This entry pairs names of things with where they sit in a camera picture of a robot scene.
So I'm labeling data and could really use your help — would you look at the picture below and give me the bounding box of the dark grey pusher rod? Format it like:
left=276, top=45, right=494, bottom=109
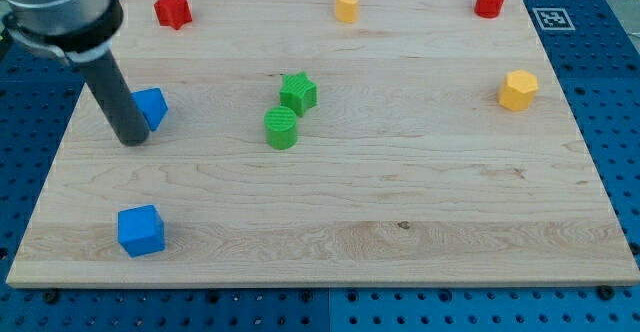
left=79, top=50, right=150, bottom=146

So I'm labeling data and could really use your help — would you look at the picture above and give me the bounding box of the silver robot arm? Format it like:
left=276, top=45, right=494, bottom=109
left=2, top=0, right=150, bottom=146

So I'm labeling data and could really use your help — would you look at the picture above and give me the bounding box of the yellow hexagon block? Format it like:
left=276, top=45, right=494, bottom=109
left=498, top=70, right=539, bottom=111

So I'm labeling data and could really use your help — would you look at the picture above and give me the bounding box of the blue triangle block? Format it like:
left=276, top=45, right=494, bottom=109
left=132, top=88, right=169, bottom=132

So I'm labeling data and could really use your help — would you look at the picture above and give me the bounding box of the red star block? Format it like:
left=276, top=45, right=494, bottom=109
left=154, top=0, right=192, bottom=30

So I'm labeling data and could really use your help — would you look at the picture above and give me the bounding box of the blue cube block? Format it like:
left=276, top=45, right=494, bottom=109
left=117, top=205, right=166, bottom=258

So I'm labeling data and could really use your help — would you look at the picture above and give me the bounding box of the green cylinder block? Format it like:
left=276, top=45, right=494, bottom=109
left=264, top=106, right=298, bottom=150

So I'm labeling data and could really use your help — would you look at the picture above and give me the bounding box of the green star block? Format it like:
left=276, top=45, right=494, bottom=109
left=279, top=72, right=317, bottom=117

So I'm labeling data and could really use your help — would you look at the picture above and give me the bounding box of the yellow heart block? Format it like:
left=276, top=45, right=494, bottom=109
left=334, top=0, right=359, bottom=24

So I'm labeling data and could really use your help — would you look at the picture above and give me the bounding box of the wooden board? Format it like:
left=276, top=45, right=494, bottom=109
left=7, top=0, right=639, bottom=289

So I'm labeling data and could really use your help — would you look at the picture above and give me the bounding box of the red cylinder block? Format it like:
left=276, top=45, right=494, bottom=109
left=474, top=0, right=504, bottom=19

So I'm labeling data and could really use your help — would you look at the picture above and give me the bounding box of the white fiducial marker tag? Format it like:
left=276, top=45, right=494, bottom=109
left=532, top=7, right=575, bottom=31

